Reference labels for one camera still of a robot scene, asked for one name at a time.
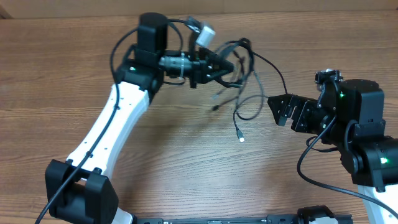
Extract black USB cable bundle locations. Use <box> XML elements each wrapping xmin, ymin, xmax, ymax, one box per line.
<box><xmin>211</xmin><ymin>37</ymin><xmax>289</xmax><ymax>143</ymax></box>

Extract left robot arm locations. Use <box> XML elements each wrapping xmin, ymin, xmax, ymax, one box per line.
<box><xmin>42</xmin><ymin>12</ymin><xmax>234</xmax><ymax>223</ymax></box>

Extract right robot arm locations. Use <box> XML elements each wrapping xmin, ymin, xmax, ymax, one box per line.
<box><xmin>267</xmin><ymin>69</ymin><xmax>397</xmax><ymax>223</ymax></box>

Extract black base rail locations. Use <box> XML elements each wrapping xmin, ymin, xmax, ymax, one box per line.
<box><xmin>132</xmin><ymin>205</ymin><xmax>354</xmax><ymax>224</ymax></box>

